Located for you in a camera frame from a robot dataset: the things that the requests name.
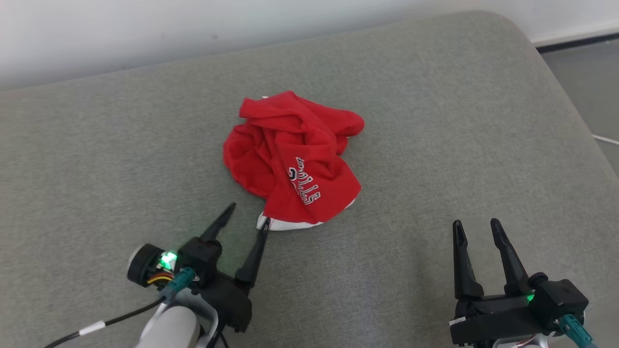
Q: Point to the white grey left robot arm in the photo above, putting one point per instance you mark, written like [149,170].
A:
[174,328]

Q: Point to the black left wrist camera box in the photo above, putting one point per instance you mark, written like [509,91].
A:
[200,256]

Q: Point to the red white-striped basketball shorts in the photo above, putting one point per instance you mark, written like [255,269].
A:
[290,145]

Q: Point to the wall baseboard strip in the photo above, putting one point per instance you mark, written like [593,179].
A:
[575,41]

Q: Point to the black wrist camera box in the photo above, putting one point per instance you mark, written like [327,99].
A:
[561,299]
[200,256]

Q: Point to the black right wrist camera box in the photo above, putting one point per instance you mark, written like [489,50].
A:
[561,299]

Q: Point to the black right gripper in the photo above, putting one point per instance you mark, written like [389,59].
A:
[493,319]

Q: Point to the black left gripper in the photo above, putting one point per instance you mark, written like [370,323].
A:
[232,304]

